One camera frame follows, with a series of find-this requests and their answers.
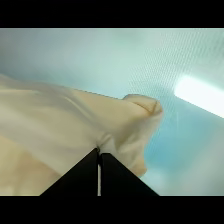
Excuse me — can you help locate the cream shirt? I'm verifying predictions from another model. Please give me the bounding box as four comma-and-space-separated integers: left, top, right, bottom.
0, 73, 164, 197

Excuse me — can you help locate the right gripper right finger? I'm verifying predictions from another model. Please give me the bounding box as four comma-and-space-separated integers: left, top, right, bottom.
100, 152, 161, 197

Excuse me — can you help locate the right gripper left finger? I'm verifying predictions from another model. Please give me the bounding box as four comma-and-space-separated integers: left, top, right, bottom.
39, 147, 100, 197

